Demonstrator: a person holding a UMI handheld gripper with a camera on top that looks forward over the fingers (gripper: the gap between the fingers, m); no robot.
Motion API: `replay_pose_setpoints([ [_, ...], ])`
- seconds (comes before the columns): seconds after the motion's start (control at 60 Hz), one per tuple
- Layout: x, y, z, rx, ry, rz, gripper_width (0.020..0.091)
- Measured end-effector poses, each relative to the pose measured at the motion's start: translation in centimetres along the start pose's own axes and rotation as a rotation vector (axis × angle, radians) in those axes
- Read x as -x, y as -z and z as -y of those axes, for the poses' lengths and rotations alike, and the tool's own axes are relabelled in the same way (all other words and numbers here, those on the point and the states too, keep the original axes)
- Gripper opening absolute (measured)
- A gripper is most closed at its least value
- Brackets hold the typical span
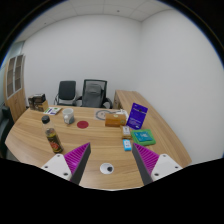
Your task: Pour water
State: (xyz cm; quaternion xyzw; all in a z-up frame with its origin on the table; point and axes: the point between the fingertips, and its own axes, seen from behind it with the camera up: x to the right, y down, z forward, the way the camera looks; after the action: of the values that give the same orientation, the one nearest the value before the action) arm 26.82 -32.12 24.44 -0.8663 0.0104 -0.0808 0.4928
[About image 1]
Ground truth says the white mug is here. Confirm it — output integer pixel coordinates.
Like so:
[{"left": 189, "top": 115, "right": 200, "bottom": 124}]
[{"left": 62, "top": 107, "right": 76, "bottom": 125}]

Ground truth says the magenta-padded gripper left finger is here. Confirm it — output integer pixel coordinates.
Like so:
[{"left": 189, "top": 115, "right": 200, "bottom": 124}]
[{"left": 40, "top": 142, "right": 92, "bottom": 186}]

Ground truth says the green flat box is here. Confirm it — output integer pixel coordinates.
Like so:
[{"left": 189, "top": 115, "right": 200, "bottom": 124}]
[{"left": 130, "top": 129, "right": 157, "bottom": 147}]

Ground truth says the black armchair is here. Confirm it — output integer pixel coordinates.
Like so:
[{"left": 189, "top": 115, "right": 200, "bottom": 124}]
[{"left": 0, "top": 105, "right": 15, "bottom": 159}]

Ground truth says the white paper sheet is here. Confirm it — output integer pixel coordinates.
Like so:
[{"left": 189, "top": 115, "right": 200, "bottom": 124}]
[{"left": 113, "top": 108, "right": 130, "bottom": 115}]

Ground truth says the purple package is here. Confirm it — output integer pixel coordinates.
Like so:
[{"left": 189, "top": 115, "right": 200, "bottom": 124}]
[{"left": 126, "top": 102, "right": 149, "bottom": 131}]

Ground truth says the black mesh office chair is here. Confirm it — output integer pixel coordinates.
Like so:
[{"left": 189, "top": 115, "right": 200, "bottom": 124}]
[{"left": 74, "top": 78, "right": 114, "bottom": 109}]

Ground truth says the flat round red coaster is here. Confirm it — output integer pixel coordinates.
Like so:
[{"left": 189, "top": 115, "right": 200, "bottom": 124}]
[{"left": 76, "top": 120, "right": 90, "bottom": 130}]

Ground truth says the grey backpack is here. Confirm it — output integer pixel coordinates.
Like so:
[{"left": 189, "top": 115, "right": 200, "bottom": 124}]
[{"left": 81, "top": 83, "right": 104, "bottom": 108}]

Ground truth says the white desk cable grommet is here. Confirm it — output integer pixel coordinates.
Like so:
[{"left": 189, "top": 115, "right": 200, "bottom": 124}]
[{"left": 99, "top": 162, "right": 115, "bottom": 175}]

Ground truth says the white green purple leaflet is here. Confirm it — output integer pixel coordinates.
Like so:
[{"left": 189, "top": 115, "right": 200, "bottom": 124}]
[{"left": 43, "top": 106, "right": 63, "bottom": 116}]

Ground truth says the black visitor chair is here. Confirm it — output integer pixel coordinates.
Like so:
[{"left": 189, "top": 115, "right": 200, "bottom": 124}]
[{"left": 53, "top": 80, "right": 78, "bottom": 107}]

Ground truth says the small tan box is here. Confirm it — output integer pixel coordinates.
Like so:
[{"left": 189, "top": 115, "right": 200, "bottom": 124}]
[{"left": 121, "top": 125, "right": 132, "bottom": 140}]

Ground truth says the small blue box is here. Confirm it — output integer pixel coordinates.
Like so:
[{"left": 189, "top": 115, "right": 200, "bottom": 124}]
[{"left": 122, "top": 138, "right": 133, "bottom": 152}]

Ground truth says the clear drink bottle black cap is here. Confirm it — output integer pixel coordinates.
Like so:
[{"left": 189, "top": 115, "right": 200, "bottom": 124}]
[{"left": 41, "top": 115, "right": 64, "bottom": 154}]

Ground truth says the wooden shelf cabinet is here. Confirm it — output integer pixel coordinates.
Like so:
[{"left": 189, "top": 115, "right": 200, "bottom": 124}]
[{"left": 3, "top": 54, "right": 28, "bottom": 123}]

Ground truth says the orange wooden box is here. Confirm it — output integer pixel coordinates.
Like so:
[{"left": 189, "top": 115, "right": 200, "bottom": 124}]
[{"left": 104, "top": 113, "right": 128, "bottom": 128}]

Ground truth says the dark brown carton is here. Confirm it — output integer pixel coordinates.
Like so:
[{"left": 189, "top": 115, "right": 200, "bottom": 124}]
[{"left": 28, "top": 93, "right": 47, "bottom": 109}]

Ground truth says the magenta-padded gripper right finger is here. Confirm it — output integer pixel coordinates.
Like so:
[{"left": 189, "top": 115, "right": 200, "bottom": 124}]
[{"left": 131, "top": 142, "right": 184, "bottom": 186}]

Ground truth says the wooden side desk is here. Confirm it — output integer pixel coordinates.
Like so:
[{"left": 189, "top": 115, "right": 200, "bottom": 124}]
[{"left": 112, "top": 89, "right": 151, "bottom": 116}]

